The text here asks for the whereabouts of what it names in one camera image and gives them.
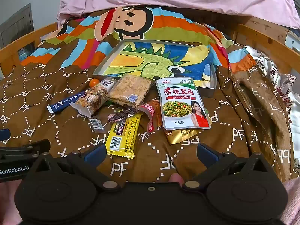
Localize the orange red snack packet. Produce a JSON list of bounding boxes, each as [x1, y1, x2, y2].
[[137, 100, 163, 134]]

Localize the yellow snack bar packet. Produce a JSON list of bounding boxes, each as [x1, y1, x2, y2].
[[105, 112, 142, 158]]

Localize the white snack pouch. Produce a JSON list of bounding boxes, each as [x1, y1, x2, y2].
[[156, 77, 210, 130]]

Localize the blue stick sachet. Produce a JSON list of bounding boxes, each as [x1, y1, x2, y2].
[[46, 90, 88, 113]]

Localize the gold foil snack packet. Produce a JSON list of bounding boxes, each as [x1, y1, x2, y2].
[[165, 109, 212, 146]]

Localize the clear packet with dark snack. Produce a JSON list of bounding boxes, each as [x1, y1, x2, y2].
[[89, 108, 136, 132]]

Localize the white panel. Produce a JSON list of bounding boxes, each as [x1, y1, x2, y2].
[[286, 29, 300, 52]]

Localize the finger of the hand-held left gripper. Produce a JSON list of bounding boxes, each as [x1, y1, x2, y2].
[[0, 129, 11, 144], [0, 139, 51, 162]]

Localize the clear puffed rice cracker packet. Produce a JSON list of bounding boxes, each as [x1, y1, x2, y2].
[[106, 73, 153, 107]]

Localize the metal tray with dinosaur print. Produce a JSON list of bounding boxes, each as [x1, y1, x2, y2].
[[92, 39, 217, 98]]

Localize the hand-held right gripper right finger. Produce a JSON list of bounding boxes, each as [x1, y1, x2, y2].
[[183, 143, 273, 191]]

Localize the brown cardboard box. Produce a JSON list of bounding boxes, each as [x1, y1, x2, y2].
[[252, 16, 289, 44]]

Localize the brown printed monkey blanket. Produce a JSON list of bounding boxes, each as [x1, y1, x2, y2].
[[0, 7, 296, 185]]

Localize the floral satin quilt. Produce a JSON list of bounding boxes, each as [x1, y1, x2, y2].
[[244, 44, 300, 169]]

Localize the clear mixed nut bar packet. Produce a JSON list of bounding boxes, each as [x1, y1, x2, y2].
[[70, 77, 118, 118]]

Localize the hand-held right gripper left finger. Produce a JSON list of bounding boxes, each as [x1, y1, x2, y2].
[[30, 143, 122, 191]]

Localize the grey wall panel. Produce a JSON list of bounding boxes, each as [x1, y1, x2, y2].
[[0, 3, 34, 50]]

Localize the blue patterned cloth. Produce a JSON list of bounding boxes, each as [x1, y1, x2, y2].
[[17, 46, 31, 57]]

